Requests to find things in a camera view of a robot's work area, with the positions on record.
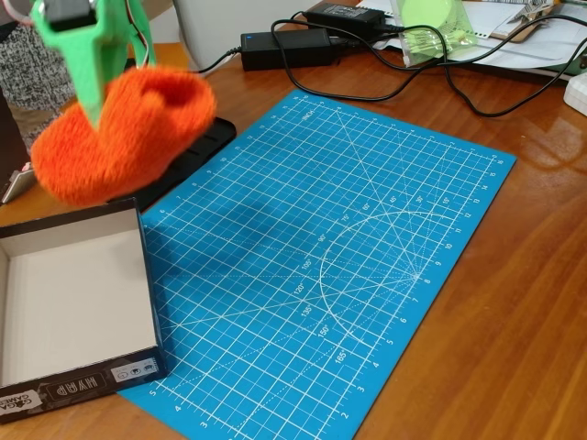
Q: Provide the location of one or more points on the green gripper black servo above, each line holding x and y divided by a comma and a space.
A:
79, 41

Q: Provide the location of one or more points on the orange fuzzy sock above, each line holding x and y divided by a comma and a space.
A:
137, 137

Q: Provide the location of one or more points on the green plastic piece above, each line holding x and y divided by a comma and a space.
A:
579, 68

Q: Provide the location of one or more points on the grey speckled fabric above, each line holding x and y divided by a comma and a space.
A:
23, 69

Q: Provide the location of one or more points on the short black adapter lead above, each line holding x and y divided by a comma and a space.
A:
227, 56

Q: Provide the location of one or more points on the dark brown furniture panel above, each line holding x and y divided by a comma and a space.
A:
9, 137

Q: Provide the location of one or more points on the small silver circuit board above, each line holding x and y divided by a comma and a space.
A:
16, 185

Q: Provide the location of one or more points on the large black power adapter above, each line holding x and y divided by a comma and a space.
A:
289, 52

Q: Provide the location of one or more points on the slim black power adapter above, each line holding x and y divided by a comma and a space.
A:
344, 14

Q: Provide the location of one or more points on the black cardboard box white inside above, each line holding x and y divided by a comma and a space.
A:
73, 293

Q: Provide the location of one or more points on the blue cutting mat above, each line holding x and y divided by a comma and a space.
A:
298, 256

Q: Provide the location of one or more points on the clear bag with green parts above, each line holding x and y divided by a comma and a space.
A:
426, 14

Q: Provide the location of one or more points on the brown clipboard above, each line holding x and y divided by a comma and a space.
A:
518, 34

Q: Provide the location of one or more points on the white paper stack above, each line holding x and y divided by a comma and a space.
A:
527, 50

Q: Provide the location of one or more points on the silver binder clip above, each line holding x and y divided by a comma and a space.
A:
527, 13

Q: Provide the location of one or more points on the white plastic box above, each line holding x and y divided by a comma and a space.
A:
578, 96

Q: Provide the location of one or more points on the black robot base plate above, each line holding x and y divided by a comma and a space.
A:
202, 146

